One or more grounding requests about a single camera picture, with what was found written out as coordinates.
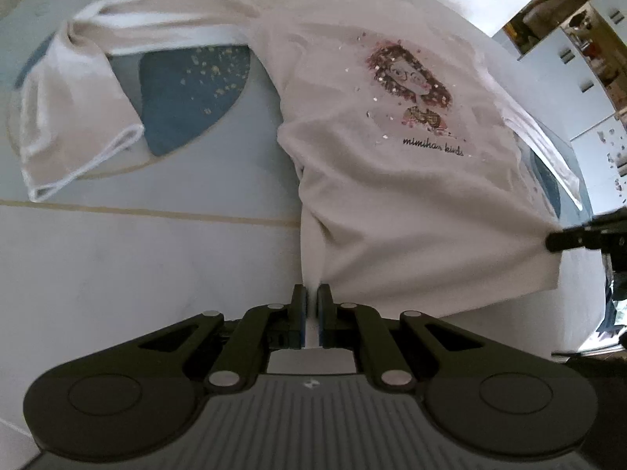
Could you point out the white cabinet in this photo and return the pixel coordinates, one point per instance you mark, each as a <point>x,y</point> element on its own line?
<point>592,156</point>

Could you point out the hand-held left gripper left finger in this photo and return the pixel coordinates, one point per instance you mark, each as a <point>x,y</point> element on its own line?
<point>300,323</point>

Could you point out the beige printed sweatshirt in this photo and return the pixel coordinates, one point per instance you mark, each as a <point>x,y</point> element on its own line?
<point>392,181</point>

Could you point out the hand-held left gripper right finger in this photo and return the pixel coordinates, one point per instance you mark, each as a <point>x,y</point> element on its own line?
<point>324,323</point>

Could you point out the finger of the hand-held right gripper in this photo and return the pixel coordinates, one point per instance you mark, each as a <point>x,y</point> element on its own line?
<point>573,241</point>
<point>610,221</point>

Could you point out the blue patterned tablecloth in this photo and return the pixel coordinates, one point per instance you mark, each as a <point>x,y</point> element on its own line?
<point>147,254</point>

